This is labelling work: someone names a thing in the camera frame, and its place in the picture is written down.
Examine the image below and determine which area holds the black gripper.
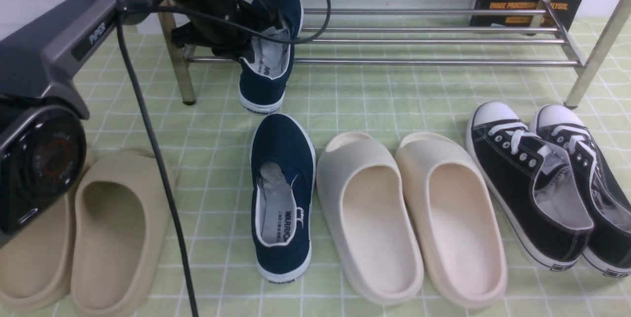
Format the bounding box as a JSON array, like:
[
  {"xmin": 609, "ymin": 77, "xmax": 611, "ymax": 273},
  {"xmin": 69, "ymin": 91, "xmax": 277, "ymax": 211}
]
[{"xmin": 171, "ymin": 0, "xmax": 254, "ymax": 61}]

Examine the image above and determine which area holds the navy slip-on shoe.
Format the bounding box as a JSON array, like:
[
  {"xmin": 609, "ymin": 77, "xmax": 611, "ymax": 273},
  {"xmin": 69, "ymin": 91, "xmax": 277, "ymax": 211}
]
[
  {"xmin": 250, "ymin": 113, "xmax": 316, "ymax": 284},
  {"xmin": 238, "ymin": 0, "xmax": 304, "ymax": 115}
]

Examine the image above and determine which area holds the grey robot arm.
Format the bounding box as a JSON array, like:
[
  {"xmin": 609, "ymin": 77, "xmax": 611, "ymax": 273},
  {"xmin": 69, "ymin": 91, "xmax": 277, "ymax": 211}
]
[{"xmin": 0, "ymin": 0, "xmax": 228, "ymax": 246}]

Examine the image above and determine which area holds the metal shoe rack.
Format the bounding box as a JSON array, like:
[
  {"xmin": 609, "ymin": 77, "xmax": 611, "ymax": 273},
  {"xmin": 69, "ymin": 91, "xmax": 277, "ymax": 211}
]
[{"xmin": 157, "ymin": 0, "xmax": 631, "ymax": 109}]

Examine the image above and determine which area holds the green checkered tablecloth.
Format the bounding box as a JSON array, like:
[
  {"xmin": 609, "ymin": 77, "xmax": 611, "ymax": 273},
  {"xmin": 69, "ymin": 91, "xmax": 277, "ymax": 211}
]
[{"xmin": 77, "ymin": 22, "xmax": 631, "ymax": 317}]

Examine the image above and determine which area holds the tan foam slide right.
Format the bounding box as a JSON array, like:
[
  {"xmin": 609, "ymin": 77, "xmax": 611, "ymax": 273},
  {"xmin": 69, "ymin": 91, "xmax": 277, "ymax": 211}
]
[{"xmin": 70, "ymin": 148, "xmax": 171, "ymax": 317}]

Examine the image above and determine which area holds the tan foam slide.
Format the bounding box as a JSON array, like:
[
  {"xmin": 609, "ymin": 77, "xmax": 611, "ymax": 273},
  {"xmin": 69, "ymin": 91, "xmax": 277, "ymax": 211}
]
[
  {"xmin": 0, "ymin": 151, "xmax": 96, "ymax": 314},
  {"xmin": 70, "ymin": 148, "xmax": 171, "ymax": 317}
]

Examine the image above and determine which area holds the cream foam slide left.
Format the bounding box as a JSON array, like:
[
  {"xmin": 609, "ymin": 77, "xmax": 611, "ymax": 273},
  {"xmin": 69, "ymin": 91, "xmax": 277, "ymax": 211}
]
[{"xmin": 316, "ymin": 131, "xmax": 424, "ymax": 306}]

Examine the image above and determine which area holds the cream foam slide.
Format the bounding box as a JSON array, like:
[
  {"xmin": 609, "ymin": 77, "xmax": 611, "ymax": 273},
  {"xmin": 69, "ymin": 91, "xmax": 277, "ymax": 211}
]
[
  {"xmin": 316, "ymin": 131, "xmax": 424, "ymax": 306},
  {"xmin": 395, "ymin": 132, "xmax": 508, "ymax": 310}
]

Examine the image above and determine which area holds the tan foam slide left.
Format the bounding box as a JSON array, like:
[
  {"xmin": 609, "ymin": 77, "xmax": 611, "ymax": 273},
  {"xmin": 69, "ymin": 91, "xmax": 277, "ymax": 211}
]
[{"xmin": 0, "ymin": 151, "xmax": 96, "ymax": 314}]

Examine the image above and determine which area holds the cream foam slide right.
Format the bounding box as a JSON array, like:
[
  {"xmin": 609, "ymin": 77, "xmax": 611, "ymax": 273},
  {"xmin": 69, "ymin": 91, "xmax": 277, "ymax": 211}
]
[{"xmin": 395, "ymin": 132, "xmax": 508, "ymax": 310}]

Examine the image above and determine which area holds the black canvas sneaker left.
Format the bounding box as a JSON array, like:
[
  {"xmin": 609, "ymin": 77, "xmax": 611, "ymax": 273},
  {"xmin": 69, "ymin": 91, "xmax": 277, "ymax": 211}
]
[{"xmin": 465, "ymin": 102, "xmax": 595, "ymax": 272}]

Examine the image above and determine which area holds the black canvas sneaker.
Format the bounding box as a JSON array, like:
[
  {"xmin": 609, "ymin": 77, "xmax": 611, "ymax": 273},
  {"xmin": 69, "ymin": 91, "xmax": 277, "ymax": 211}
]
[
  {"xmin": 465, "ymin": 102, "xmax": 595, "ymax": 272},
  {"xmin": 529, "ymin": 104, "xmax": 631, "ymax": 278}
]

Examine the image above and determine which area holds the black canvas sneaker right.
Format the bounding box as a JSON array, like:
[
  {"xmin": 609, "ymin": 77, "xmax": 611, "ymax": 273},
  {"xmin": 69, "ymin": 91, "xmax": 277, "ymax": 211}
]
[{"xmin": 529, "ymin": 104, "xmax": 631, "ymax": 278}]

